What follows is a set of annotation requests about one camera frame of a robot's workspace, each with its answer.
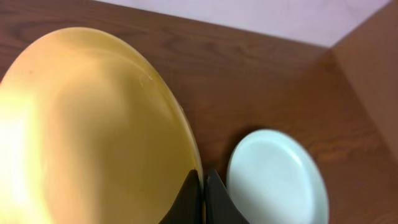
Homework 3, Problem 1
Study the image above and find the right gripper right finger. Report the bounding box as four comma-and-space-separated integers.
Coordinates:
204, 170, 249, 224

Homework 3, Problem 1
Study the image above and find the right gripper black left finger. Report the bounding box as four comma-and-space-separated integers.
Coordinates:
159, 169, 203, 224

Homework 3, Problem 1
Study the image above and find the light blue plate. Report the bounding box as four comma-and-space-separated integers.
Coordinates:
226, 129, 330, 224

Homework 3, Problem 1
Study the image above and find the yellow plate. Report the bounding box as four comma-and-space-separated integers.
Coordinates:
1, 27, 203, 223

